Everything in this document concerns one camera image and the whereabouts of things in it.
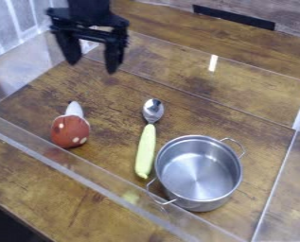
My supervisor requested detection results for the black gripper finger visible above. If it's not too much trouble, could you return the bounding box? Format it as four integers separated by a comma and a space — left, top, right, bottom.
105, 41, 127, 75
56, 32, 83, 65

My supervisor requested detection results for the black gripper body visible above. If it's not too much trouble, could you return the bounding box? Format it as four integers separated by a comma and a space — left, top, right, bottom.
46, 8, 129, 47

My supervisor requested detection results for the white and brown toy mushroom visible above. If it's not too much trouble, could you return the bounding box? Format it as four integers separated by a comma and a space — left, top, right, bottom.
52, 101, 91, 148

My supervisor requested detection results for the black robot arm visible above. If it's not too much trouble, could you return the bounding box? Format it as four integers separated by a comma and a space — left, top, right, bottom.
46, 0, 129, 75

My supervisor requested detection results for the clear acrylic triangle stand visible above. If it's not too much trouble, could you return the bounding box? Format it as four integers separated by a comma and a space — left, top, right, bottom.
80, 40, 100, 54

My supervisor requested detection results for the black strip on table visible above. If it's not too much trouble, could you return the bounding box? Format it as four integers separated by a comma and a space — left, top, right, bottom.
194, 5, 277, 31

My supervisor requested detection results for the yellow handled metal spoon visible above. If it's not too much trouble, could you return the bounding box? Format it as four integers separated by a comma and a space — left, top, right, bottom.
135, 98, 166, 179

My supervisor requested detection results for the clear acrylic barrier wall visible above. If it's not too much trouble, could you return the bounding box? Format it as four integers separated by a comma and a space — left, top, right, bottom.
0, 118, 246, 242

